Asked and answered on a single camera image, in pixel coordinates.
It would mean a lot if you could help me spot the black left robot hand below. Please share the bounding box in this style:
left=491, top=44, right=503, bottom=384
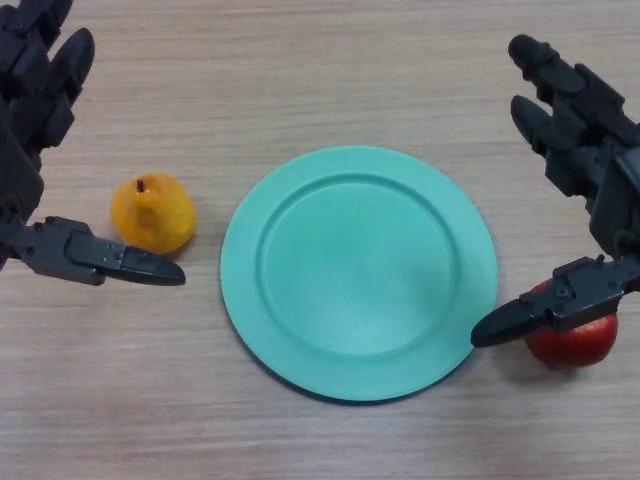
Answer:
left=0, top=0, right=187, bottom=287

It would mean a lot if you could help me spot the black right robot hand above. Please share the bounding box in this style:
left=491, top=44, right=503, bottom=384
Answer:
left=471, top=33, right=640, bottom=349

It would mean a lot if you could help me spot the red apple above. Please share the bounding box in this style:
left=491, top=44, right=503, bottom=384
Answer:
left=524, top=279, right=619, bottom=370

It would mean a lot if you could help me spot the green round plate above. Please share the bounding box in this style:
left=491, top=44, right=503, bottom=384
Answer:
left=220, top=145, right=499, bottom=404

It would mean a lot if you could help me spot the yellow pear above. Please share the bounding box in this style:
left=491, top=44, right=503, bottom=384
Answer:
left=110, top=172, right=197, bottom=257

